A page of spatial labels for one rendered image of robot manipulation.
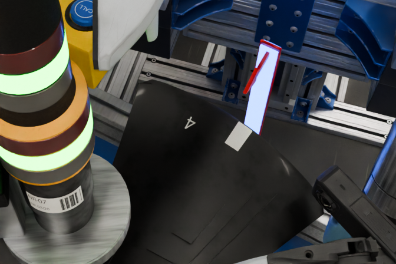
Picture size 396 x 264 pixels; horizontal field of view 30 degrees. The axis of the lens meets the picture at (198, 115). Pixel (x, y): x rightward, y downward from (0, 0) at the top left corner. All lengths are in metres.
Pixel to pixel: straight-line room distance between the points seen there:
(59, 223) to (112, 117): 0.75
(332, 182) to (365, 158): 1.18
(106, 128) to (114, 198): 0.76
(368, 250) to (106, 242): 0.34
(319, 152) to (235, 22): 0.61
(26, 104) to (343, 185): 0.47
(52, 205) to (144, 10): 0.16
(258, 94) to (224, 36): 0.54
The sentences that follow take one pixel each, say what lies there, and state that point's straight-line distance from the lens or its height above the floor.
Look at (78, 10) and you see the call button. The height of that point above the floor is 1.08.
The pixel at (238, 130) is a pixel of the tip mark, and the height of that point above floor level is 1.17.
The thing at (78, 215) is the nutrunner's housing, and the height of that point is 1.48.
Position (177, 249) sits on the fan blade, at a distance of 0.68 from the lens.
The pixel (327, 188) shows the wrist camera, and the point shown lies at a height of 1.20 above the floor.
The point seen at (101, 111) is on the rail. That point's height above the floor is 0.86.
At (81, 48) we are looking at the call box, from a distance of 0.94.
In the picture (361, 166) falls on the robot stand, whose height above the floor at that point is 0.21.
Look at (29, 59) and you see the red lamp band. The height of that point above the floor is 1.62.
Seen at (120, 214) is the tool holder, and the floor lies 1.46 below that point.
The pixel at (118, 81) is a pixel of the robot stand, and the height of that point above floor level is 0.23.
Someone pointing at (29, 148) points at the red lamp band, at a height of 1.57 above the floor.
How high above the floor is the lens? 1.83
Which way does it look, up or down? 59 degrees down
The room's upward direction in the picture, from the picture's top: 5 degrees clockwise
